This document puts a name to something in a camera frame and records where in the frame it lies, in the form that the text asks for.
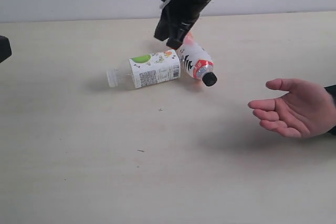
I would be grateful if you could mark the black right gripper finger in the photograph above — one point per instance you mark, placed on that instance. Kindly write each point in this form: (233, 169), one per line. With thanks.
(166, 29)
(184, 29)

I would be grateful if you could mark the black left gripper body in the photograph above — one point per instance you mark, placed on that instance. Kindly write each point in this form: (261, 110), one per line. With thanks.
(5, 48)

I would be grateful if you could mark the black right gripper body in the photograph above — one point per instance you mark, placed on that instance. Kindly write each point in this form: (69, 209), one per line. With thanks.
(183, 10)

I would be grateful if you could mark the peach label bottle black cap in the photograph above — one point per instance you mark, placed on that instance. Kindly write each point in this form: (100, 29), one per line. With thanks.
(197, 63)

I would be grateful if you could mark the clear bottle green apple label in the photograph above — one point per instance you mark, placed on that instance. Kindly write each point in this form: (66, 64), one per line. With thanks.
(146, 70)

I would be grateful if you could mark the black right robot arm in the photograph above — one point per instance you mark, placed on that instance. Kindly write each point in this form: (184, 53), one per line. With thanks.
(177, 19)

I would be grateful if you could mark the open receiving human hand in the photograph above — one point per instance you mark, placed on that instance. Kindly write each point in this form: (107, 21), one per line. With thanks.
(303, 112)

